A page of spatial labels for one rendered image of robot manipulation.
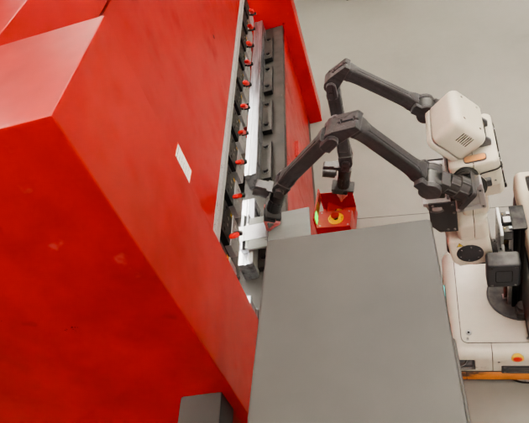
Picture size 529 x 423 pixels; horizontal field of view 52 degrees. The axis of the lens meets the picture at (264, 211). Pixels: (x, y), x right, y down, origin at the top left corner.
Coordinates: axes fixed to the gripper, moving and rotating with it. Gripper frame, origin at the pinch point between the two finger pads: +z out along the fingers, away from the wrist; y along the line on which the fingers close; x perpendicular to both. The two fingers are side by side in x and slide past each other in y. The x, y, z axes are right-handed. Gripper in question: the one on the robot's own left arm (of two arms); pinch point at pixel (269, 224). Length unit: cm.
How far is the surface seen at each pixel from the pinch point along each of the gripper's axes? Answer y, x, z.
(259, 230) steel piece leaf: 0.7, -3.3, 3.5
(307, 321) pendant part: 117, -14, -99
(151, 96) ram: 34, -47, -74
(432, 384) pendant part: 127, -2, -105
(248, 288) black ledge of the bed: 19.8, -4.3, 18.3
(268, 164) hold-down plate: -55, 1, 12
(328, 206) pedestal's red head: -32.8, 31.8, 13.4
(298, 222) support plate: 0.4, 11.5, -4.3
